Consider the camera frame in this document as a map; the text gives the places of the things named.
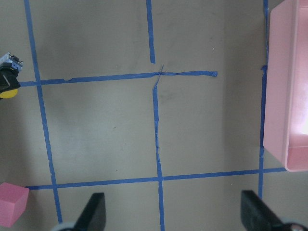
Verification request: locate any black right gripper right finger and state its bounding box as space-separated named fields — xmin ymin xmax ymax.
xmin=241 ymin=190 xmax=308 ymax=231

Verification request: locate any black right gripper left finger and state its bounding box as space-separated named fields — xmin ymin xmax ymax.
xmin=51 ymin=192 xmax=107 ymax=231

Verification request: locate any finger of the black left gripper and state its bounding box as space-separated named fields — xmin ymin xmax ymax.
xmin=0 ymin=68 xmax=20 ymax=93

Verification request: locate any yellow mushroom push button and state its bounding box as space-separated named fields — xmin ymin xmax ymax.
xmin=0 ymin=52 xmax=24 ymax=100

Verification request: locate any pink foam cube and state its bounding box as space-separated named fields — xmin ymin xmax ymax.
xmin=0 ymin=182 xmax=29 ymax=228

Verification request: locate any pink plastic bin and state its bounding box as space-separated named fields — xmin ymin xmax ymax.
xmin=263 ymin=0 xmax=308 ymax=172

